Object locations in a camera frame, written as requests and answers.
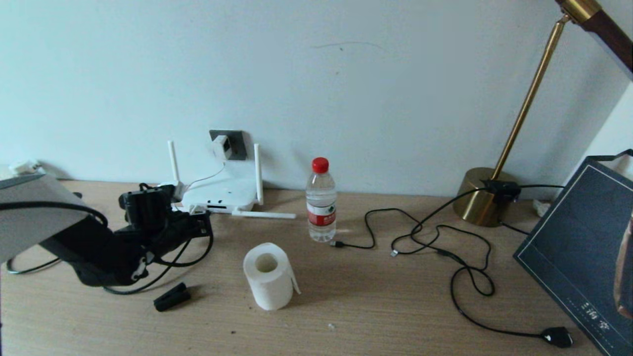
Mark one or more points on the black plastic clip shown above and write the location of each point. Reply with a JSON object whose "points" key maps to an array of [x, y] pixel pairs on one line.
{"points": [[171, 297]]}

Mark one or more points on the brass desk lamp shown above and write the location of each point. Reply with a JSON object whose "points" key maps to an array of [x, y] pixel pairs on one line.
{"points": [[482, 202]]}

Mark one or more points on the water bottle red cap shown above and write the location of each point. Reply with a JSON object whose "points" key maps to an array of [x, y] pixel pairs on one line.
{"points": [[321, 207]]}

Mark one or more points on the small white crumpled object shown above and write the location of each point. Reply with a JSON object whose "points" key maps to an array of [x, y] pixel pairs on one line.
{"points": [[543, 207]]}

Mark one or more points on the grey wall socket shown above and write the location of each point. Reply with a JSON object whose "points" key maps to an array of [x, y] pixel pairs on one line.
{"points": [[240, 143]]}

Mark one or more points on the black power block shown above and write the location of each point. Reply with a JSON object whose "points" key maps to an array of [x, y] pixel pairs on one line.
{"points": [[500, 190]]}

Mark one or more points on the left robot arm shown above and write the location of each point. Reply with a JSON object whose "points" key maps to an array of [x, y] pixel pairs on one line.
{"points": [[79, 244]]}

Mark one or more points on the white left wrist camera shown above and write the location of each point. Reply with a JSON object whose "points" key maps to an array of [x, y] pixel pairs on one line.
{"points": [[170, 193]]}

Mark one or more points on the small white object by wall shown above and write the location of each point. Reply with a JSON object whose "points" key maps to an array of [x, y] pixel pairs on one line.
{"points": [[24, 167]]}

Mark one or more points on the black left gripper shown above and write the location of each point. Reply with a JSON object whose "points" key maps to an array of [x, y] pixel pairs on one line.
{"points": [[163, 232]]}

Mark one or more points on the white router with antennas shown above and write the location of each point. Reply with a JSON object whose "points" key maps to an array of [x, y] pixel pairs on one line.
{"points": [[227, 197]]}

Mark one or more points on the dark gift bag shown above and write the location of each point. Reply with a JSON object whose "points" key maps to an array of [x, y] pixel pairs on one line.
{"points": [[568, 247]]}

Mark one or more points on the white toilet paper roll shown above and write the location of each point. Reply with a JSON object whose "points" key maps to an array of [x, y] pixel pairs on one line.
{"points": [[269, 289]]}

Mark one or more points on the white power adapter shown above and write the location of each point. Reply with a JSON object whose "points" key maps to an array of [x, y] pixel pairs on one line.
{"points": [[221, 147]]}

